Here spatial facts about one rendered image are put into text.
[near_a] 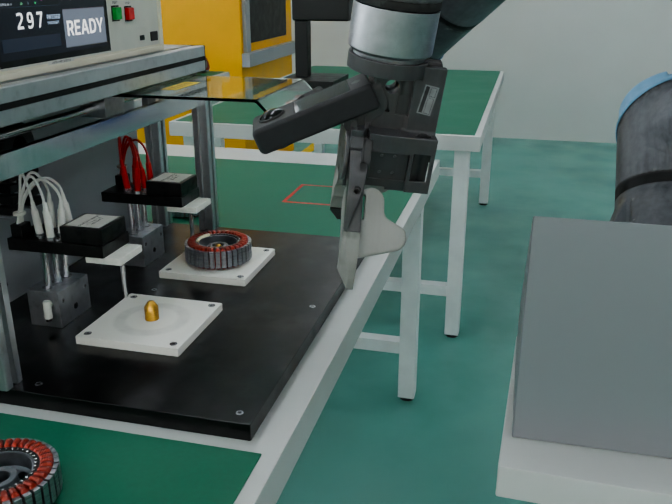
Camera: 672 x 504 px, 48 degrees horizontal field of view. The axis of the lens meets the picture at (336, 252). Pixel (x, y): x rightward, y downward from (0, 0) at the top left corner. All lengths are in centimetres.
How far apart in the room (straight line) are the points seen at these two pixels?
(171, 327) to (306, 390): 22
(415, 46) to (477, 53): 558
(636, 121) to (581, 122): 535
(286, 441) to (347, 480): 118
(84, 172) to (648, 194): 92
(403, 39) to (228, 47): 408
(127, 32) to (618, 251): 82
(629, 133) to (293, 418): 51
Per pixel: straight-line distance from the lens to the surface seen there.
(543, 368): 84
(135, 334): 105
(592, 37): 621
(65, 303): 112
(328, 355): 103
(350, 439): 219
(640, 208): 88
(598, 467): 87
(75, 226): 106
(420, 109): 68
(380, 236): 67
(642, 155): 91
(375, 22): 64
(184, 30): 480
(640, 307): 82
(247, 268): 124
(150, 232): 132
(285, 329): 105
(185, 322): 106
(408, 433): 222
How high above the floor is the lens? 123
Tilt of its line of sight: 20 degrees down
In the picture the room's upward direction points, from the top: straight up
